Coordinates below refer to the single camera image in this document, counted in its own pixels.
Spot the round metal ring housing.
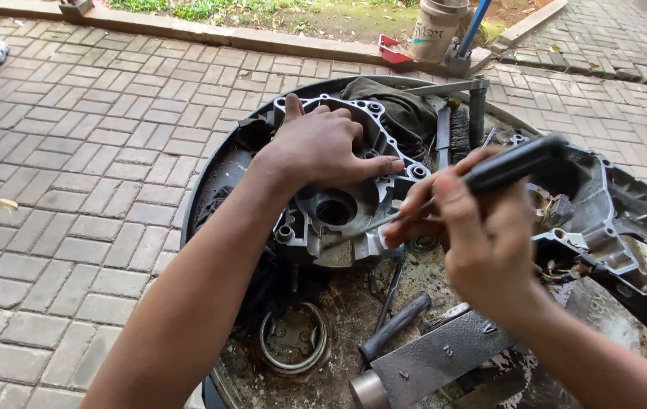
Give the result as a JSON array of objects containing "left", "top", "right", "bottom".
[{"left": 256, "top": 301, "right": 331, "bottom": 377}]

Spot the dirty white plastic bucket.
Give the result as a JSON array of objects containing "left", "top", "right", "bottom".
[{"left": 408, "top": 0, "right": 472, "bottom": 64}]

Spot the large grey metal hammer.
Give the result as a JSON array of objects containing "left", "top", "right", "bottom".
[{"left": 348, "top": 309, "right": 524, "bottom": 409}]

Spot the grey T-handle socket wrench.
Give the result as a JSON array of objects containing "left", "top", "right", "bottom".
[{"left": 403, "top": 75, "right": 491, "bottom": 150}]

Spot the round rusty metal tray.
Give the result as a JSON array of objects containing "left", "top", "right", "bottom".
[{"left": 180, "top": 75, "right": 647, "bottom": 409}]

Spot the grey concrete block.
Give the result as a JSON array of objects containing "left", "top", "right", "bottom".
[{"left": 59, "top": 0, "right": 95, "bottom": 19}]

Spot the person's right hand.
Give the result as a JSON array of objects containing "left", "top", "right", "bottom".
[{"left": 382, "top": 145, "right": 537, "bottom": 330}]

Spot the red plastic tray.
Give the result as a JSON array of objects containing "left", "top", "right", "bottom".
[{"left": 378, "top": 34, "right": 415, "bottom": 66}]

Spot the blue pole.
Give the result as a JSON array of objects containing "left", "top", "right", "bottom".
[{"left": 456, "top": 0, "right": 493, "bottom": 59}]

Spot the black wire brush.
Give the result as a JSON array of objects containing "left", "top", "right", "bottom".
[{"left": 436, "top": 105, "right": 472, "bottom": 170}]

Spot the thin dark metal rod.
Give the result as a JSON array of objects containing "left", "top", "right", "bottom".
[{"left": 373, "top": 250, "right": 409, "bottom": 335}]

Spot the small silver metal part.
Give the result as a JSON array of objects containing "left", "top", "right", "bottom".
[{"left": 482, "top": 127, "right": 530, "bottom": 147}]

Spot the black handled screwdriver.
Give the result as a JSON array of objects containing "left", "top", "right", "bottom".
[{"left": 322, "top": 132, "right": 572, "bottom": 251}]

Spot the grey engine side cover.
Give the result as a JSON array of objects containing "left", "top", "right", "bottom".
[{"left": 527, "top": 142, "right": 647, "bottom": 337}]

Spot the small steel bearing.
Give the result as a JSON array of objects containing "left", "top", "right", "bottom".
[{"left": 408, "top": 235, "right": 441, "bottom": 254}]

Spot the dark grey rag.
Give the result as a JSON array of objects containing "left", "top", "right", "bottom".
[{"left": 339, "top": 76, "right": 439, "bottom": 162}]

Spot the black round tool handle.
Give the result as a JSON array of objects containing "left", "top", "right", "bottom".
[{"left": 359, "top": 291, "right": 433, "bottom": 364}]

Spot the person's left hand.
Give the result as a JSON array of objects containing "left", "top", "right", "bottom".
[{"left": 265, "top": 93, "right": 406, "bottom": 192}]

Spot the silver engine crankcase half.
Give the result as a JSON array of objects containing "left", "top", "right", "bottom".
[{"left": 271, "top": 93, "right": 433, "bottom": 269}]

